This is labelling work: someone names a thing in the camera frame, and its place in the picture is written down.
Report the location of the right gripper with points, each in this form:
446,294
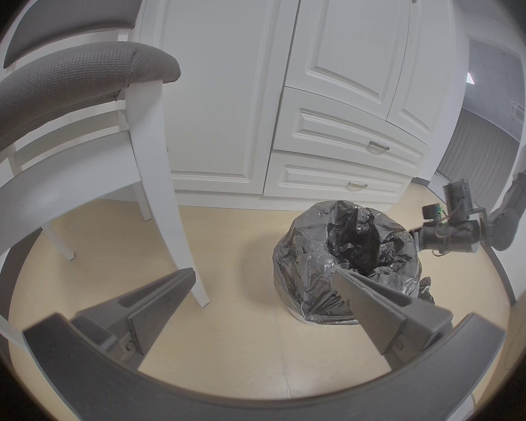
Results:
431,237

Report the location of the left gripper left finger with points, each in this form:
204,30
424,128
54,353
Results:
158,305

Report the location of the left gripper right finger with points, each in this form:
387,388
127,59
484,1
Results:
377,309

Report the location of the black plastic bag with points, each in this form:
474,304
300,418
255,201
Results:
315,252

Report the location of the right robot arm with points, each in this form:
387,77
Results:
499,222

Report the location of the crumpled black plastic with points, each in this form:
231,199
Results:
426,290

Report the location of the white trash bin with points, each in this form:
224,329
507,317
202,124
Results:
304,317

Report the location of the white wardrobe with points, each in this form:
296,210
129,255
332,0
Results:
333,59

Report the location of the grey and white chair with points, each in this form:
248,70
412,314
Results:
70,86

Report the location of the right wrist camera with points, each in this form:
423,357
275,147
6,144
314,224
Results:
431,212

